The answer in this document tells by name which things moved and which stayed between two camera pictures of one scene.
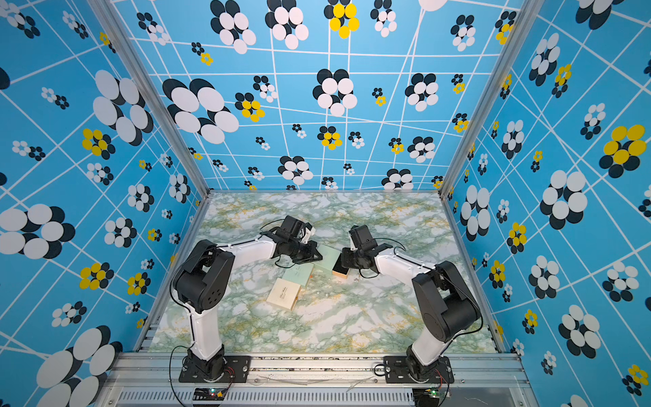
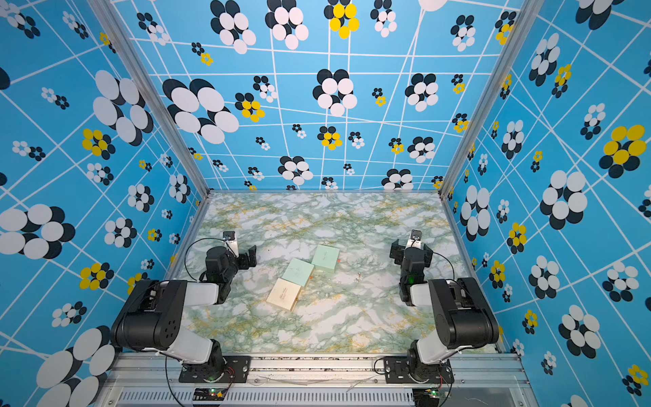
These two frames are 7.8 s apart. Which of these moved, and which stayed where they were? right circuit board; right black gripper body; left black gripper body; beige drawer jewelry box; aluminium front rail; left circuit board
Moved: right black gripper body; left black gripper body
Stayed: left circuit board; aluminium front rail; beige drawer jewelry box; right circuit board
